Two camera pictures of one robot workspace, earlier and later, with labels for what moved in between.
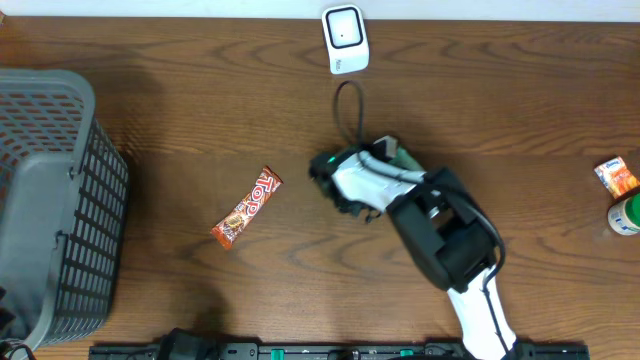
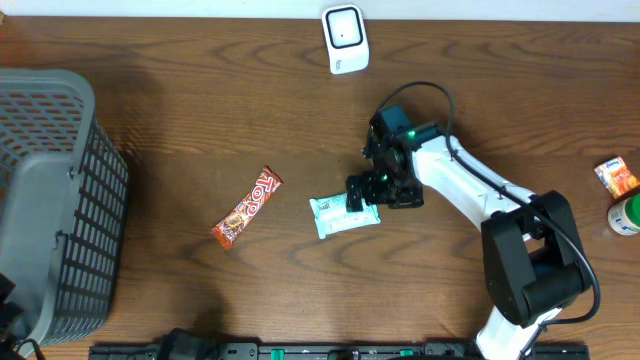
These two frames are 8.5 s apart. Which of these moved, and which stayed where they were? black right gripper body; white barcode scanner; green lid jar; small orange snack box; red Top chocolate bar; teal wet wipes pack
Moved: teal wet wipes pack; black right gripper body
Stayed: green lid jar; red Top chocolate bar; white barcode scanner; small orange snack box
